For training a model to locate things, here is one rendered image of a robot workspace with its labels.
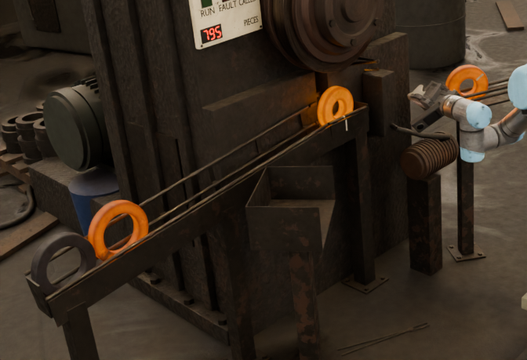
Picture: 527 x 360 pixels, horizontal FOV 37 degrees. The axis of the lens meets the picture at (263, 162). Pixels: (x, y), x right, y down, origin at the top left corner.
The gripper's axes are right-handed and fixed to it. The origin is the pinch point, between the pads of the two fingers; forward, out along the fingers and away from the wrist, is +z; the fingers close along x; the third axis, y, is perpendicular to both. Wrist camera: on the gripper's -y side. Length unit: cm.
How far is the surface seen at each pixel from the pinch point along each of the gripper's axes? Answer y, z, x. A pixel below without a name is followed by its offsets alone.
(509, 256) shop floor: -19, -5, -83
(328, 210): -49, -28, 22
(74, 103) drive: -71, 118, 53
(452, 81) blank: 17.0, 5.5, -15.8
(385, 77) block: 3.0, 12.8, 4.2
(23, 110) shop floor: -102, 336, 6
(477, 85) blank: 22.0, 2.3, -23.8
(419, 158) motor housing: -12.9, 1.3, -20.6
